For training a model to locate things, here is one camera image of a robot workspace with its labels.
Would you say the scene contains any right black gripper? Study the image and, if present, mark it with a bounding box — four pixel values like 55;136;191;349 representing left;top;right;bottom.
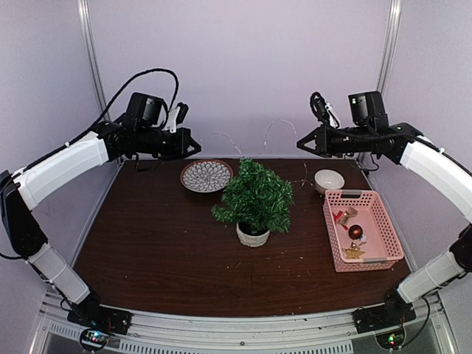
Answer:
297;123;373;158

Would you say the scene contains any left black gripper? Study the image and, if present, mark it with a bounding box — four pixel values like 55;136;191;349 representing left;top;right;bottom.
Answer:
136;125;201;160

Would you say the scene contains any fairy light wire string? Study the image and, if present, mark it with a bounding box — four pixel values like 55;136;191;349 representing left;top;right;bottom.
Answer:
201;118;309;187

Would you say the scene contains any small green christmas tree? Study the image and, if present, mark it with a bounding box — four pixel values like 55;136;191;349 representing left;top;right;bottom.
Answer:
211;159;294;239

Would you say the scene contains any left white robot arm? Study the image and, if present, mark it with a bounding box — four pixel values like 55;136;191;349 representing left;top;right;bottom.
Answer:
1;92;201;327

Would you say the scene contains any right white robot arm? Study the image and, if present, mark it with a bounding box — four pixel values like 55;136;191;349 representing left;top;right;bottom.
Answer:
296;91;471;326

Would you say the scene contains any patterned ceramic plate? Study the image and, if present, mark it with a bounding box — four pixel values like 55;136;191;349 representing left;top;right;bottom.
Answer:
180;159;234;193

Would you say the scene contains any white ceramic bowl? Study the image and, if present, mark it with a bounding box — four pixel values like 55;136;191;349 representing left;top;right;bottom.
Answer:
314;169;345;195

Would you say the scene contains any red bauble ornament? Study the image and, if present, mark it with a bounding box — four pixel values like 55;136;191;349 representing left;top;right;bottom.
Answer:
348;225;364;240

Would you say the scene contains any gold star ornament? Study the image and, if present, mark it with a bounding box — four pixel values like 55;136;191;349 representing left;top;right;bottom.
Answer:
342;245;365;260

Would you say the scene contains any pink plastic basket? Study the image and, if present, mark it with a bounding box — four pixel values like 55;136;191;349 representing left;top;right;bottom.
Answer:
323;190;404;273

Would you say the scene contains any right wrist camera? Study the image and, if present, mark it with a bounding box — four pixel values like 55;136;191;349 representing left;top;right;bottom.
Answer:
309;91;340;129

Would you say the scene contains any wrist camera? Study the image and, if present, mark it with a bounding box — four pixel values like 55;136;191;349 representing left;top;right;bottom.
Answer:
165;103;189;133
309;91;340;129

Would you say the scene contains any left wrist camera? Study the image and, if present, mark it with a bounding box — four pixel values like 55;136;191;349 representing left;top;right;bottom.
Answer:
165;103;189;133

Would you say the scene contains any right aluminium frame post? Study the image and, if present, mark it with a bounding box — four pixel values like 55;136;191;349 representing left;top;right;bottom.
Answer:
376;0;402;96

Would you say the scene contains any aluminium frame post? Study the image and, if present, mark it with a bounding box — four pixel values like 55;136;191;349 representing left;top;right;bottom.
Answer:
376;0;402;96
77;0;111;127

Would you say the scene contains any left aluminium frame post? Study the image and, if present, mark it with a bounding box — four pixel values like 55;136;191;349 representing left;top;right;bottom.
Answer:
77;0;111;127

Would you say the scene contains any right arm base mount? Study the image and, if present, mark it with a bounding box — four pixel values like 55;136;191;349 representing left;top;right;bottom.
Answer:
352;305;417;334

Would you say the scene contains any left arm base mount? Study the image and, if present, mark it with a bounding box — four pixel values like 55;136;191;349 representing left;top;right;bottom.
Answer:
67;307;133;335

